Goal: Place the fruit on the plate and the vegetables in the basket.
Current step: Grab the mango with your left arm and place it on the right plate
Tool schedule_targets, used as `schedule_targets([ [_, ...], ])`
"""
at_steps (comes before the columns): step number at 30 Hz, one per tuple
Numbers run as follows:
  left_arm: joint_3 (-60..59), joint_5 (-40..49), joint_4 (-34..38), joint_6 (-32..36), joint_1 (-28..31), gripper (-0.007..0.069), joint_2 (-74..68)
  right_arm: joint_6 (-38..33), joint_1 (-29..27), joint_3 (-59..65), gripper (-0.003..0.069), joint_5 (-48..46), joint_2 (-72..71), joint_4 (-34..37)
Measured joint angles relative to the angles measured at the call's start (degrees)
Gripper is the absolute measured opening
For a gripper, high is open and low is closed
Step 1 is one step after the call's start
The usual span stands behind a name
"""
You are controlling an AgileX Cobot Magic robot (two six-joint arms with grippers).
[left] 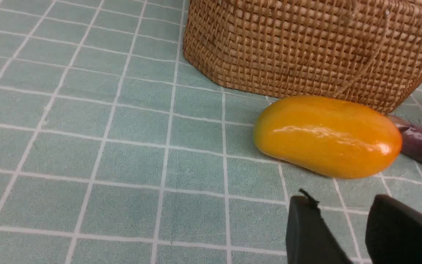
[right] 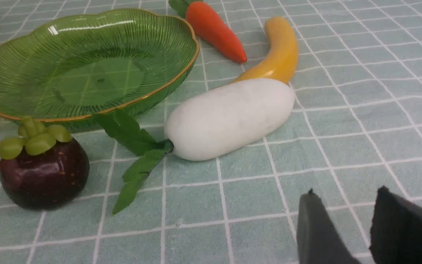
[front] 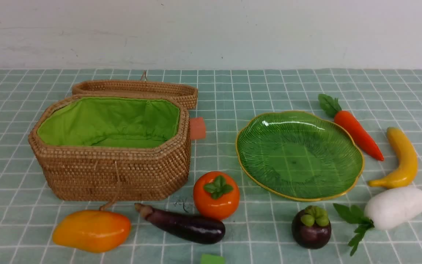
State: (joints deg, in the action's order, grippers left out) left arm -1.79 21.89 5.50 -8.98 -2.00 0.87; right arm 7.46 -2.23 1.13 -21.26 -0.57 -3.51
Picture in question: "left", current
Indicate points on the yellow orange toy mango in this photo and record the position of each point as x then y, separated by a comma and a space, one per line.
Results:
334, 138

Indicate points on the green checkered tablecloth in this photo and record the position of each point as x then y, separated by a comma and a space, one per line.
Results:
114, 150

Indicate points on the woven rattan basket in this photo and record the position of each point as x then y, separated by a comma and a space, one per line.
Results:
364, 51

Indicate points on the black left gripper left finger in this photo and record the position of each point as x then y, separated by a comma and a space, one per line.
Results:
308, 238

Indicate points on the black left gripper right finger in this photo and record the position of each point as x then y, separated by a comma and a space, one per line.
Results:
393, 232

